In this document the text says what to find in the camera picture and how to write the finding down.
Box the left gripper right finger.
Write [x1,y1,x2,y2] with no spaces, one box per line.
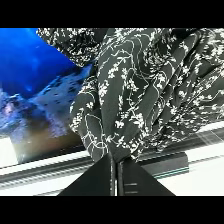
[116,157,176,197]

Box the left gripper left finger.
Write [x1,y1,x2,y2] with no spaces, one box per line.
[57,153,116,197]

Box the black floral shirt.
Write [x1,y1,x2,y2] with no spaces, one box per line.
[36,27,224,164]

